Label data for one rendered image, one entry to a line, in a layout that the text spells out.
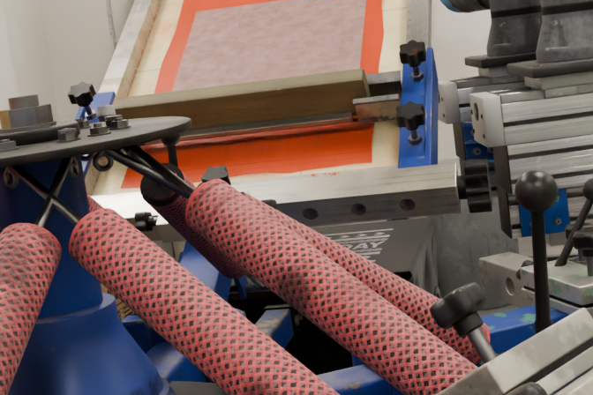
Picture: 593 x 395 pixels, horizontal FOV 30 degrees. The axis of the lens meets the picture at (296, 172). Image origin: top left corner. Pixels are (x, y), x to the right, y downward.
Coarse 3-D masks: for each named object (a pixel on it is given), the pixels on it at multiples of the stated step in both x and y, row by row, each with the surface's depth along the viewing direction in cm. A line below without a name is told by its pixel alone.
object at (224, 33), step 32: (192, 0) 220; (224, 0) 218; (256, 0) 215; (192, 32) 211; (224, 32) 208; (256, 32) 206; (192, 64) 202; (224, 64) 200; (256, 64) 197; (160, 160) 182; (192, 160) 180; (224, 160) 178
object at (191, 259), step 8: (184, 248) 151; (192, 248) 150; (184, 256) 149; (192, 256) 149; (200, 256) 149; (184, 264) 148; (192, 264) 148; (200, 264) 148; (208, 264) 147; (192, 272) 147; (200, 272) 146; (208, 272) 146; (216, 272) 146; (200, 280) 145; (208, 280) 145; (216, 280) 144; (224, 280) 147; (216, 288) 144; (224, 288) 147; (224, 296) 147
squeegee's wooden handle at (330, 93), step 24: (336, 72) 171; (360, 72) 170; (144, 96) 178; (168, 96) 176; (192, 96) 175; (216, 96) 174; (240, 96) 173; (264, 96) 173; (288, 96) 172; (312, 96) 172; (336, 96) 172; (360, 96) 171; (192, 120) 178; (216, 120) 178; (240, 120) 177; (264, 120) 177
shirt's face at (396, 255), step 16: (352, 224) 236; (368, 224) 234; (384, 224) 232; (400, 224) 229; (416, 224) 227; (400, 240) 213; (416, 240) 211; (384, 256) 201; (400, 256) 199; (400, 272) 187
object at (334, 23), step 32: (288, 0) 212; (320, 0) 210; (352, 0) 207; (288, 32) 203; (320, 32) 201; (352, 32) 199; (288, 64) 195; (320, 64) 193; (352, 64) 191; (320, 128) 179; (352, 128) 177; (256, 160) 176; (288, 160) 174; (320, 160) 173; (352, 160) 171
